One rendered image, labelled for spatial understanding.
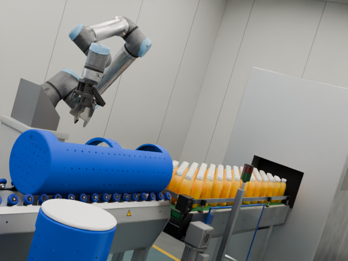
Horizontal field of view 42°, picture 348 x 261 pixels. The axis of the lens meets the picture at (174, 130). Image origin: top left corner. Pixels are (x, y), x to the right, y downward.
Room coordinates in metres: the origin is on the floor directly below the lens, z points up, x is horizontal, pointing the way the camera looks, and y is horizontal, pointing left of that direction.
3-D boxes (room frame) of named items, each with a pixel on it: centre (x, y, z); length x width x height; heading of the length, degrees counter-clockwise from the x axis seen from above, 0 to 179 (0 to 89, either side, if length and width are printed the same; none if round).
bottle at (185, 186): (2.69, -0.16, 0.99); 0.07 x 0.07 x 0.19
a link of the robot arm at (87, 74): (2.06, 0.43, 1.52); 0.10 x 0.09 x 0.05; 55
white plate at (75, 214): (1.62, 0.24, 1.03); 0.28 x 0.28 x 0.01
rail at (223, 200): (3.27, -0.67, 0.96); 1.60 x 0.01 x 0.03; 145
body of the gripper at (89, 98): (2.05, 0.43, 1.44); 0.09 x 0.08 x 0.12; 145
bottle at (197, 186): (2.80, -0.24, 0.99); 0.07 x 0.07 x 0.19
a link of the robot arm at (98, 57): (2.06, 0.43, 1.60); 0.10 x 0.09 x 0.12; 3
